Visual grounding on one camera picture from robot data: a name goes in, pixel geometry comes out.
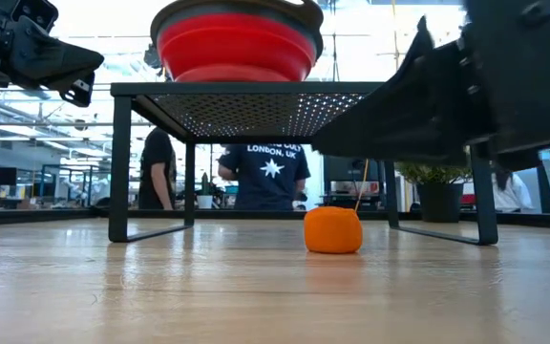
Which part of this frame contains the black perforated metal riser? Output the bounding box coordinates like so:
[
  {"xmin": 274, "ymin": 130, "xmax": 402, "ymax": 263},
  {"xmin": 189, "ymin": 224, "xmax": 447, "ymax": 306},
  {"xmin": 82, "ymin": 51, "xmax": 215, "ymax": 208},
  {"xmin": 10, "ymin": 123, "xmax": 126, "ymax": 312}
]
[{"xmin": 107, "ymin": 81, "xmax": 499, "ymax": 247}]

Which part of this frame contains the orange toy mandarin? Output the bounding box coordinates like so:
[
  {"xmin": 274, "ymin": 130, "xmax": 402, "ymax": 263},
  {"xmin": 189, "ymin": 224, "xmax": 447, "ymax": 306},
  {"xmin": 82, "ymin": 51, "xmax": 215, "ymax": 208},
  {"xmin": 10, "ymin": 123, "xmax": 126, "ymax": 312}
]
[{"xmin": 303, "ymin": 205, "xmax": 365, "ymax": 255}]

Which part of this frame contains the black ceiling lamp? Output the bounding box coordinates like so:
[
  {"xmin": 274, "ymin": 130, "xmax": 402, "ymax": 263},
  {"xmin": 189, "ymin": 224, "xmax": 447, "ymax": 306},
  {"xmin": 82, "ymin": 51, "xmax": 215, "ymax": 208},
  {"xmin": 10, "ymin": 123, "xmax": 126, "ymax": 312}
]
[{"xmin": 142, "ymin": 43, "xmax": 162, "ymax": 72}]

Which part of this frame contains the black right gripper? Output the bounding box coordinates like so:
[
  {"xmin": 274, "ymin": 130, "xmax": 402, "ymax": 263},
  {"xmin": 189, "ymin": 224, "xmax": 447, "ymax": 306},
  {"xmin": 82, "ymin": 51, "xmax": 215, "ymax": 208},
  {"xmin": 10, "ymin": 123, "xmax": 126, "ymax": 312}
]
[{"xmin": 310, "ymin": 0, "xmax": 550, "ymax": 172}]

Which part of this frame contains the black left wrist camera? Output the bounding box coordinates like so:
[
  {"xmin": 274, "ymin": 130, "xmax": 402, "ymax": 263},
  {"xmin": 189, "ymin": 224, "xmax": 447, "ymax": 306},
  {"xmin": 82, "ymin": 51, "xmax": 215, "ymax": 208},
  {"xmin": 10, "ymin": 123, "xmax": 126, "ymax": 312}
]
[{"xmin": 10, "ymin": 0, "xmax": 60, "ymax": 35}]

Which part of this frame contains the person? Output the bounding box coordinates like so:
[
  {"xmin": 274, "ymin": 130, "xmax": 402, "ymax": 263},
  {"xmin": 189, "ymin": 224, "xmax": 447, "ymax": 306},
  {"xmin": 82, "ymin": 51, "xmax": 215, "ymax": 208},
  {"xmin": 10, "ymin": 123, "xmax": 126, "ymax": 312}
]
[
  {"xmin": 216, "ymin": 142, "xmax": 312, "ymax": 212},
  {"xmin": 492, "ymin": 161, "xmax": 535, "ymax": 214},
  {"xmin": 137, "ymin": 126, "xmax": 179, "ymax": 211}
]

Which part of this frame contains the green plant in black pot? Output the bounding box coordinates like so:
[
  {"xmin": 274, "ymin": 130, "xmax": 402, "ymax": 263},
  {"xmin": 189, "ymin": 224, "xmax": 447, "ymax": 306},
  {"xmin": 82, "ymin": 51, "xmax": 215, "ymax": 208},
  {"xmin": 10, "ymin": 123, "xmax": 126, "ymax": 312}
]
[{"xmin": 395, "ymin": 161, "xmax": 475, "ymax": 225}]

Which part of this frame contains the red colander with grey rim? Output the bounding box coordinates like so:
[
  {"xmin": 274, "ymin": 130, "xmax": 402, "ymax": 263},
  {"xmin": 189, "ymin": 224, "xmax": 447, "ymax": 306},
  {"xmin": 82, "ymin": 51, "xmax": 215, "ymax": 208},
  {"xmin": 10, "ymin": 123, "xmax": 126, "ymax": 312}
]
[{"xmin": 149, "ymin": 0, "xmax": 325, "ymax": 83}]

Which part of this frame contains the cactus in white pot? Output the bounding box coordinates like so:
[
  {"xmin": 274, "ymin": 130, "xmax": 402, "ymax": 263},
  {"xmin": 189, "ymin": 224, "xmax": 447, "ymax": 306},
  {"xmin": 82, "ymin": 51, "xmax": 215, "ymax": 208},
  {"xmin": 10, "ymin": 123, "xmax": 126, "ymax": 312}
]
[{"xmin": 196, "ymin": 171, "xmax": 215, "ymax": 210}]

